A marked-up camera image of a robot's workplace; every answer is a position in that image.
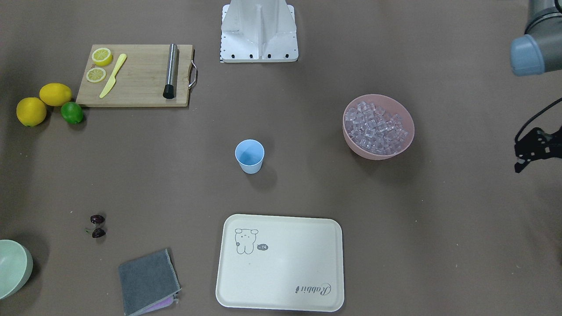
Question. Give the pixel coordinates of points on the green lime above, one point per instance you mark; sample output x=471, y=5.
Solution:
x=72, y=112

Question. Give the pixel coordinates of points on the yellow plastic knife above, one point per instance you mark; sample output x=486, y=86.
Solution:
x=112, y=78

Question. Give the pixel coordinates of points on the lemon slice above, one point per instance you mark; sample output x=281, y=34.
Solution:
x=96, y=75

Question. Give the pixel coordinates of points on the grey folded cloth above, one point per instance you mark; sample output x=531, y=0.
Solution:
x=148, y=283

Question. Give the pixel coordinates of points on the lemon half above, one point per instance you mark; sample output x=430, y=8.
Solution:
x=102, y=56

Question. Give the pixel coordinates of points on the pile of clear ice cubes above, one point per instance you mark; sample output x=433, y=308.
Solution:
x=374, y=129

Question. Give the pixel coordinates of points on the mint green bowl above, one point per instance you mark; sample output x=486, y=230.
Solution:
x=16, y=266

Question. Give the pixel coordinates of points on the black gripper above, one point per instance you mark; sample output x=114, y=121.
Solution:
x=536, y=146

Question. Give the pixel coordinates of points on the pink bowl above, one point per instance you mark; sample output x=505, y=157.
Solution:
x=391, y=105

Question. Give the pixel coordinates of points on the light blue plastic cup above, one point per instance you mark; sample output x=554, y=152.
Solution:
x=250, y=155

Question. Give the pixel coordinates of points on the wooden cutting board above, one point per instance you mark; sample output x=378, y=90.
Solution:
x=141, y=80

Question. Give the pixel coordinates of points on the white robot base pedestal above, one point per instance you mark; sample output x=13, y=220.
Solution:
x=258, y=31

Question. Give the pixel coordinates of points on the steel muddler black tip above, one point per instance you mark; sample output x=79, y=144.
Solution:
x=169, y=90

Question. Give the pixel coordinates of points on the cream rabbit tray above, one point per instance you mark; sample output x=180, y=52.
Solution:
x=281, y=263

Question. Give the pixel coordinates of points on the yellow lemon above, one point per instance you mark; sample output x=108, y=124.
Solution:
x=31, y=111
x=55, y=94

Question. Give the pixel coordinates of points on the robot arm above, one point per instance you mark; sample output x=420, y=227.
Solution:
x=537, y=52

